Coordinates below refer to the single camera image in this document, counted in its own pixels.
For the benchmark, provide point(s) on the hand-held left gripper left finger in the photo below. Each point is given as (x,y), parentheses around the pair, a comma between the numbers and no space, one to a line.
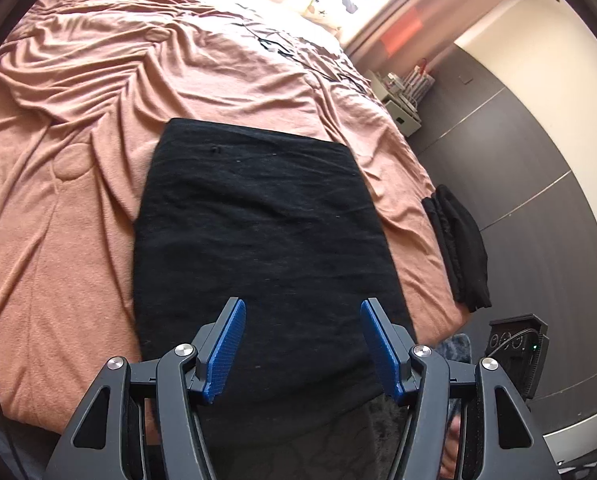
(226,355)

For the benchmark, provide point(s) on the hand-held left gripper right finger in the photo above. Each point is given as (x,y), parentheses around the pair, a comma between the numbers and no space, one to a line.
(381,355)

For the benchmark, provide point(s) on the black pants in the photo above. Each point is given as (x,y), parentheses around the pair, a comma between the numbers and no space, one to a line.
(258,220)

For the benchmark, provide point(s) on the stack of folded black clothes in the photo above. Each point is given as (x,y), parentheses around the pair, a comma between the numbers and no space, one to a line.
(461,250)

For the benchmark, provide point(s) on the black floor appliance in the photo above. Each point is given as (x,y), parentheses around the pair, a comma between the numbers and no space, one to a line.
(516,360)

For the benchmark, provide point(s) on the white bedside table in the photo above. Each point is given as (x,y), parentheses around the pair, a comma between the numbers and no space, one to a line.
(398,105)

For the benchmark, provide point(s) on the bed with brown blanket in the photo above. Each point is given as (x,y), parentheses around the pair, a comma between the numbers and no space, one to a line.
(78,135)

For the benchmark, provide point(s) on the rack of bottles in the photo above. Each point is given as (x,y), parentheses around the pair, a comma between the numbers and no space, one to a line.
(413,82)

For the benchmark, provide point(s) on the pink window curtain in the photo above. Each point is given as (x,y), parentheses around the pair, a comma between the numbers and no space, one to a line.
(418,15)

